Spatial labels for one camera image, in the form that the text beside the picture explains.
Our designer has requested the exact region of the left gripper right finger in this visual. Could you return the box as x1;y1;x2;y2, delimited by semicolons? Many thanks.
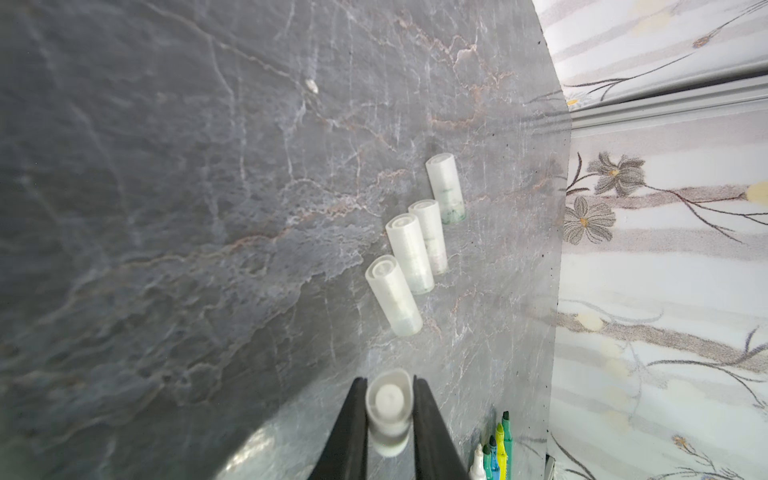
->
412;376;469;480

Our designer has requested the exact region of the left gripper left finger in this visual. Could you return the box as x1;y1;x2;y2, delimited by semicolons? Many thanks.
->
308;377;368;480

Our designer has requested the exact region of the black white pen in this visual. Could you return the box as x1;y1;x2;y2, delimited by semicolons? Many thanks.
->
469;444;486;480

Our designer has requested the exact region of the blue marker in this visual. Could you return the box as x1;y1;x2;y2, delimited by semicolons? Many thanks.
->
487;435;500;480

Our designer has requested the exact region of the yellow marker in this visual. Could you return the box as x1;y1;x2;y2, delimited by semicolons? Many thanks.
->
494;423;508;480

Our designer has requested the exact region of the light green marker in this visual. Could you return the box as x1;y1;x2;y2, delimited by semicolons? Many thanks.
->
501;411;514;480

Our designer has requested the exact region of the white pen cap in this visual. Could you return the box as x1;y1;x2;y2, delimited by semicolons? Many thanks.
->
365;368;414;458

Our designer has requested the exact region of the clear dark green cap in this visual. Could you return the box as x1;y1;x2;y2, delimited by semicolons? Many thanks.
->
365;255;423;337

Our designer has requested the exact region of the clear blue marker cap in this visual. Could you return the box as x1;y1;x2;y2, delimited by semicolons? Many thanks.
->
385;213;434;295

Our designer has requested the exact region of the clear yellow marker cap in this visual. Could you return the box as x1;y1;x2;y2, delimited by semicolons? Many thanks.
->
408;199;448;275

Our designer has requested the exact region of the clear green marker cap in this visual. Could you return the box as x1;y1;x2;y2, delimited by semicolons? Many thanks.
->
425;153;466;225

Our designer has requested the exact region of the dark green marker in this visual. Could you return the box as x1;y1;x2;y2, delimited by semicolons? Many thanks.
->
482;445;493;480

